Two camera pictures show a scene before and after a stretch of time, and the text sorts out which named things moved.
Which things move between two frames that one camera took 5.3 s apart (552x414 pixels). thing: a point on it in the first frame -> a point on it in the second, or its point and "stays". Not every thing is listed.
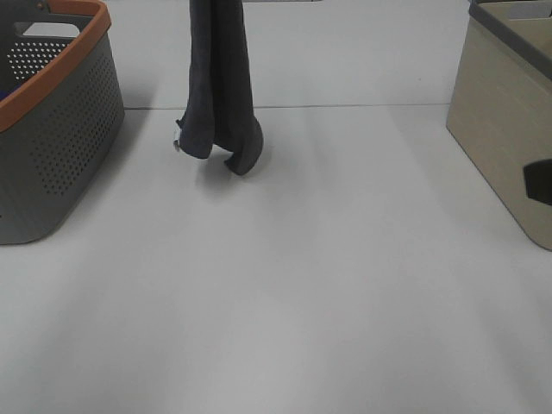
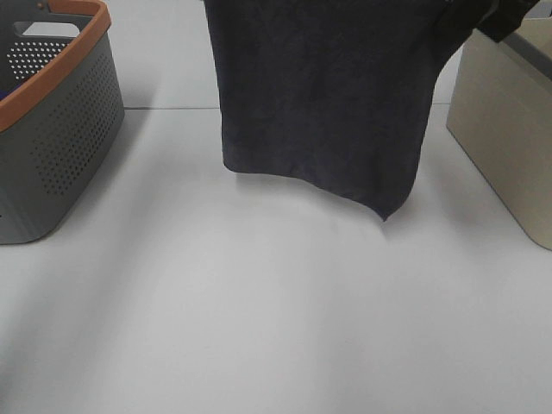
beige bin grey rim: [500, 106] stays
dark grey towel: [221, 109] -> [335, 93]
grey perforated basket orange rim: [65, 113] stays
